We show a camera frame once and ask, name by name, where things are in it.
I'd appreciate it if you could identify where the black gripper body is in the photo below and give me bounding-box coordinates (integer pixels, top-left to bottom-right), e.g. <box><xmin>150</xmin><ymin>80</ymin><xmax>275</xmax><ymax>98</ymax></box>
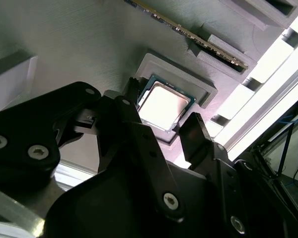
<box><xmin>43</xmin><ymin>150</ymin><xmax>230</xmax><ymax>238</ymax></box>

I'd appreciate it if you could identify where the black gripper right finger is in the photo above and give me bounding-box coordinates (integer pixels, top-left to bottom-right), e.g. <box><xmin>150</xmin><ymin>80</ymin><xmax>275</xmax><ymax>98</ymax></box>
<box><xmin>177</xmin><ymin>112</ymin><xmax>285</xmax><ymax>238</ymax></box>

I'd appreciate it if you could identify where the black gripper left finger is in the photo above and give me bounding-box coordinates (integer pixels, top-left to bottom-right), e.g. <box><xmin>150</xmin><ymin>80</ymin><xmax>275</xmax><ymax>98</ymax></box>
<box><xmin>0</xmin><ymin>76</ymin><xmax>187</xmax><ymax>224</ymax></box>

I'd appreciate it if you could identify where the silver CPU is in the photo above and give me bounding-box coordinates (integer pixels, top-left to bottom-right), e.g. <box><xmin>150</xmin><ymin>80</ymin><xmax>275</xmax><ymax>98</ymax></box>
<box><xmin>136</xmin><ymin>74</ymin><xmax>197</xmax><ymax>134</ymax></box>

